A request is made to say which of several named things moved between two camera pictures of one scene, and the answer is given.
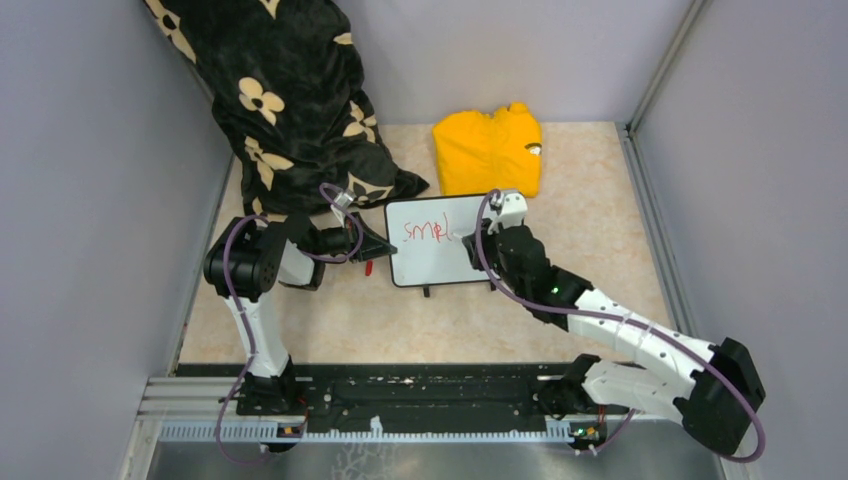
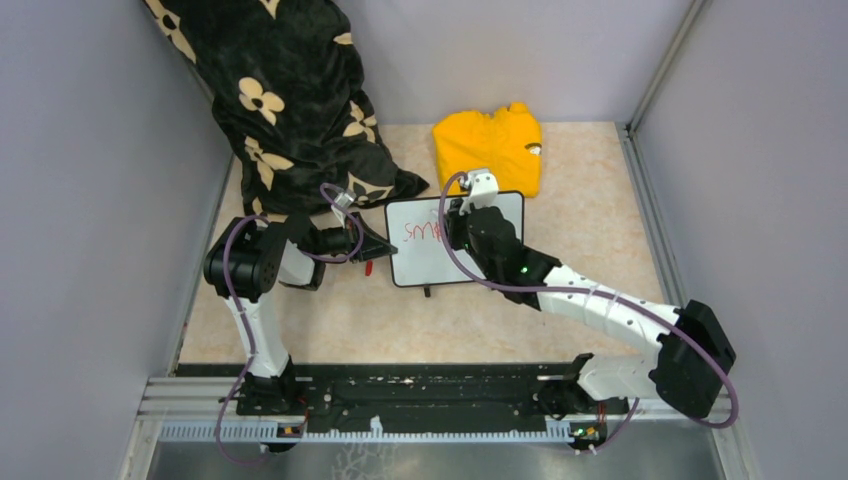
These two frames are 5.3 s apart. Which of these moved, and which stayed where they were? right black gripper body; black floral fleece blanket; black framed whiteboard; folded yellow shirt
Moved: right black gripper body
Stayed: black floral fleece blanket; folded yellow shirt; black framed whiteboard
